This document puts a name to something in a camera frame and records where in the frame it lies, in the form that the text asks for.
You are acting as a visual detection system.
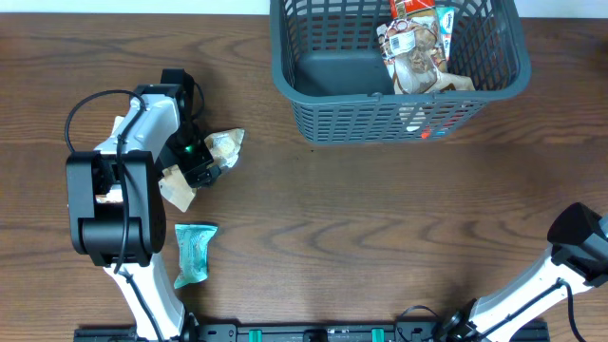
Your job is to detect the teal white snack packet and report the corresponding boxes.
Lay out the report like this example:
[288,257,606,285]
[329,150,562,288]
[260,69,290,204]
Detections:
[174,224,218,289]

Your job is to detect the grey plastic lattice basket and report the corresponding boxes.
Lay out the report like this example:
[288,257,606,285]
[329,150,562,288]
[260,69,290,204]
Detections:
[270,0,531,144]

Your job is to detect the beige brown snack bag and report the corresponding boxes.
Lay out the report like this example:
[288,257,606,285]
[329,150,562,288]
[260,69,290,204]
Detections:
[376,15,475,94]

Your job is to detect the red San Remo spaghetti pack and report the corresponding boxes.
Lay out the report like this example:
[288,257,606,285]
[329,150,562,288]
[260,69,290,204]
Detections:
[389,0,436,19]

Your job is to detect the blue Kleenex tissue pack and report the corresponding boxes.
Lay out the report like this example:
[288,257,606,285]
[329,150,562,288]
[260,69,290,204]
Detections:
[436,6,455,61]

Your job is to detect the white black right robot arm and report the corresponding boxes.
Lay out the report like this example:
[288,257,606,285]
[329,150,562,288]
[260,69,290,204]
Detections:
[433,202,607,341]

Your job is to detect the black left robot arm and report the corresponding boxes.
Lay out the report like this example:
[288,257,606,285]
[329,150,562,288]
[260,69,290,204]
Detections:
[66,68,221,341]

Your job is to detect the black camera cable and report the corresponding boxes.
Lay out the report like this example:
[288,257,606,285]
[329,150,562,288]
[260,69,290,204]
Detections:
[64,88,165,342]

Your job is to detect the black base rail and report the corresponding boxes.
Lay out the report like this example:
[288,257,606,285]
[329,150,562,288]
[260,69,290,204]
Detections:
[73,320,550,342]

